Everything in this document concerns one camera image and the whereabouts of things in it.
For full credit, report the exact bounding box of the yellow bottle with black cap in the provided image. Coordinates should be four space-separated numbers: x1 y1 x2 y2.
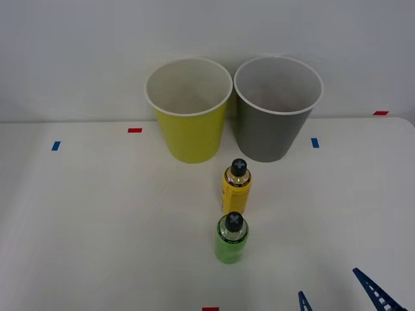
220 158 253 216

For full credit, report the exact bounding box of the grey plastic bin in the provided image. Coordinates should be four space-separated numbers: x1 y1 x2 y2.
233 55 325 163

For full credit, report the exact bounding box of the yellow-green plastic bin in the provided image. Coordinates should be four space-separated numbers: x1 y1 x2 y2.
144 56 234 164

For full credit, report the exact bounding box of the green bottle with black cap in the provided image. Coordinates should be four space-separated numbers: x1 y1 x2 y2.
213 211 250 265

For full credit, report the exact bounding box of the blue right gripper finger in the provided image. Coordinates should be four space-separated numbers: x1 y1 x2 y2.
352 267 409 311
298 290 313 311

